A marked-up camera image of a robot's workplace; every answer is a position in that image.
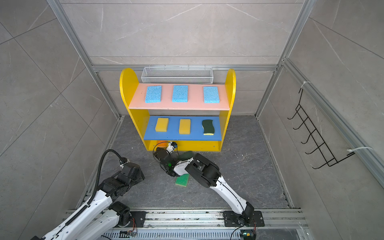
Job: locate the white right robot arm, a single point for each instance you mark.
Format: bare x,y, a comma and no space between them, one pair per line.
207,174

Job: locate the black wire hook rack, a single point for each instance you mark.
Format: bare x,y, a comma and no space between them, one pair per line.
315,136

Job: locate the yellow shelf unit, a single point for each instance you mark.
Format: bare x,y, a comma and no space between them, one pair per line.
128,85

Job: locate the dark green wavy sponge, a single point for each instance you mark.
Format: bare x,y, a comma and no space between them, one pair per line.
208,127
186,156

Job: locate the yellow rectangular sponge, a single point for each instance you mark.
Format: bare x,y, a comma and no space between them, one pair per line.
185,127

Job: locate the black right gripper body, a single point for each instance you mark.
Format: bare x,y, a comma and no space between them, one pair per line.
157,155

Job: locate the bright green sponge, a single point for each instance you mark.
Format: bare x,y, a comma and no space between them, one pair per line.
182,180

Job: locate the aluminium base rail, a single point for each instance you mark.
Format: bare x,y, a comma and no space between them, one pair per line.
208,224

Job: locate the light blue cellulose sponge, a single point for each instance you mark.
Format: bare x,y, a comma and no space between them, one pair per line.
211,95

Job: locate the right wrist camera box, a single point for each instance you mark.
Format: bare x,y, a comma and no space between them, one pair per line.
172,146

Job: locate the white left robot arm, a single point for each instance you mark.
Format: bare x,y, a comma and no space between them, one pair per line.
101,211

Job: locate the dark green wavy sponge front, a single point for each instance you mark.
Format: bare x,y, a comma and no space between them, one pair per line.
208,127

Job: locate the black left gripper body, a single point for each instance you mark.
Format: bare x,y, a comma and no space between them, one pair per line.
140,177

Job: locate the white wire mesh basket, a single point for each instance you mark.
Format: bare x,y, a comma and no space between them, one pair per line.
177,75

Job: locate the blue lower shelf board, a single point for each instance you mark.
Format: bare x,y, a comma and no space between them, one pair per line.
172,134

